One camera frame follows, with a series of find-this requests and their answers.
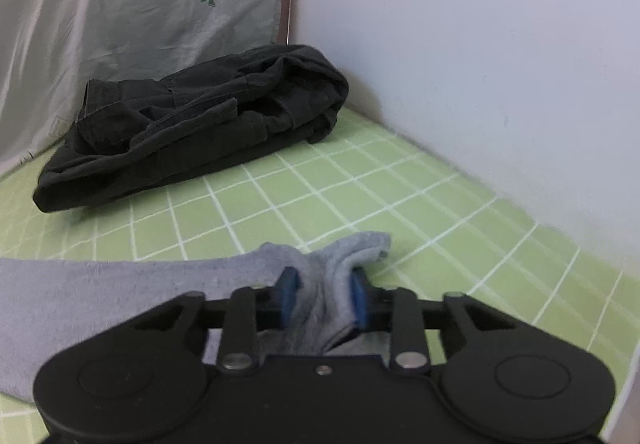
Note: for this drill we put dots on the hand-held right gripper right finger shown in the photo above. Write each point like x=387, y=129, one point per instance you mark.
x=358, y=298

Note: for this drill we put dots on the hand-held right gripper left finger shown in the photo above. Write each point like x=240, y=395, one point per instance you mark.
x=289, y=295

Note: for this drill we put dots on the grey shirt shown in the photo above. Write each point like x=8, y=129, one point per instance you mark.
x=125, y=284

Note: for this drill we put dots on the black pants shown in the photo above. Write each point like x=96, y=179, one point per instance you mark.
x=200, y=124

